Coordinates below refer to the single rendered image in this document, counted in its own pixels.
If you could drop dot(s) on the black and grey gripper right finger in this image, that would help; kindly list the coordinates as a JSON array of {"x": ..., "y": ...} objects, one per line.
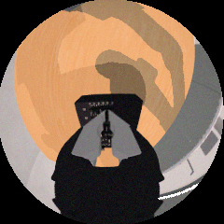
[{"x": 128, "y": 143}]

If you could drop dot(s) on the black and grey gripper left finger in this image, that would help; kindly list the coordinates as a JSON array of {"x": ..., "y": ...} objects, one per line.
[{"x": 85, "y": 143}]

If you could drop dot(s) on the black lighting desk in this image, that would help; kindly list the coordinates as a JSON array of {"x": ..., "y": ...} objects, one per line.
[{"x": 127, "y": 106}]

